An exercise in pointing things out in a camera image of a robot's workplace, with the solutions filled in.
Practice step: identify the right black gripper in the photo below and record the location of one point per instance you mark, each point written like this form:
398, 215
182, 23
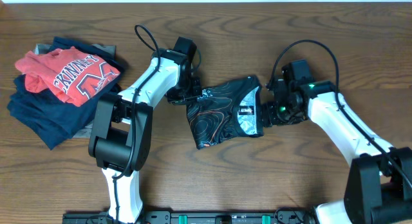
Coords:
270, 117

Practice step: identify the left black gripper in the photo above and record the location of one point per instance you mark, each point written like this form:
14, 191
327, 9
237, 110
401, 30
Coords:
181, 98

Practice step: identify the black printed cycling jersey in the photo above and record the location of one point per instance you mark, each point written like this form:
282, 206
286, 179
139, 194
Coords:
230, 110

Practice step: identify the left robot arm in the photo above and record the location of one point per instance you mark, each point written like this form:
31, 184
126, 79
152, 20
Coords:
121, 136

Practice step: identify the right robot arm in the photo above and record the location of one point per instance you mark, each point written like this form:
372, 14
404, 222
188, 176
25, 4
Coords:
378, 189

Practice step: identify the red folded t-shirt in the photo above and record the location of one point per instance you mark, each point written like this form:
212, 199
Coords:
71, 75

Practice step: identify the grey folded shirt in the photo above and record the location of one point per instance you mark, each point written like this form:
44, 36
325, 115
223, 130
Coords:
85, 132

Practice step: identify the navy folded shirt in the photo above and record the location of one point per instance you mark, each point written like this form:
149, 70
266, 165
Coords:
52, 120

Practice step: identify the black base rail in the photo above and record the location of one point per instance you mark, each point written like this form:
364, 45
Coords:
279, 216

